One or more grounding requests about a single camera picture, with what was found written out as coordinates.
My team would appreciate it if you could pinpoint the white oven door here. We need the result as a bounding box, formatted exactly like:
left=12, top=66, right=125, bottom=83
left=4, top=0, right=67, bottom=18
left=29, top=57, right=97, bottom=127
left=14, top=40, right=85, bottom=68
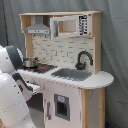
left=26, top=83, right=40, bottom=94

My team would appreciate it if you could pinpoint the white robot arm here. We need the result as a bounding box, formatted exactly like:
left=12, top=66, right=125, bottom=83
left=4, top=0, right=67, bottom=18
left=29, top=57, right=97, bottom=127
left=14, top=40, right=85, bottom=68
left=0, top=45, right=36, bottom=128

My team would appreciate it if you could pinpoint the wooden toy kitchen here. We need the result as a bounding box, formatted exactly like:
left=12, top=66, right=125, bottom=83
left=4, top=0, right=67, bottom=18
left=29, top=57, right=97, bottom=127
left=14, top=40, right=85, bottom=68
left=19, top=11, right=114, bottom=128

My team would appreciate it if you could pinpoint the grey toy sink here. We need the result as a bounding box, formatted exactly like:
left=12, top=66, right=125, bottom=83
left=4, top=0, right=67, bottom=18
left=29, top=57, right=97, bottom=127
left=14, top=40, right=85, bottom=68
left=52, top=68, right=92, bottom=81

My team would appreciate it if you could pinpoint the black toy faucet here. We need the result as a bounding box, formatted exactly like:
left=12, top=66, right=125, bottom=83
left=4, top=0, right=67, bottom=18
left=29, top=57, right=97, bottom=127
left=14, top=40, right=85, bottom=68
left=75, top=51, right=93, bottom=70

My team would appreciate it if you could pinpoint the black toy stovetop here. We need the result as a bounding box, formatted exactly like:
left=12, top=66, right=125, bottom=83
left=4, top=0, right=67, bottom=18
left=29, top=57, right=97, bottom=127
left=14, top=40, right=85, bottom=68
left=22, top=63, right=55, bottom=73

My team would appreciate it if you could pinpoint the silver toy pot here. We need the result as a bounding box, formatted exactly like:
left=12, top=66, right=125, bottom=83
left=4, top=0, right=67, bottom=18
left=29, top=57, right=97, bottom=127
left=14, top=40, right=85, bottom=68
left=23, top=57, right=38, bottom=68

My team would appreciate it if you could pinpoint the white cabinet door with dispenser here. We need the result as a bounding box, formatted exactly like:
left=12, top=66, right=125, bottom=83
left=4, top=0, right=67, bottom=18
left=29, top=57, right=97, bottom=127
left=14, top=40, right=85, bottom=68
left=44, top=82, right=82, bottom=128

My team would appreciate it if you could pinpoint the white microwave door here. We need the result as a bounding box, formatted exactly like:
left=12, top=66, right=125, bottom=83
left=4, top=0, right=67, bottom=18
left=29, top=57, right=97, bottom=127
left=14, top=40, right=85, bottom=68
left=50, top=14, right=91, bottom=39

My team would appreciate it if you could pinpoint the grey range hood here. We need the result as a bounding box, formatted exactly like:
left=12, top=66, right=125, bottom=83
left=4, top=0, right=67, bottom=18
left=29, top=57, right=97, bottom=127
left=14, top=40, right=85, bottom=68
left=24, top=16, right=50, bottom=35

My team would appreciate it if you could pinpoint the grey backdrop curtain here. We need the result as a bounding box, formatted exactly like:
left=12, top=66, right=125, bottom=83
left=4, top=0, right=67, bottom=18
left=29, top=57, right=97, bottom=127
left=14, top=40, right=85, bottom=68
left=0, top=0, right=128, bottom=128

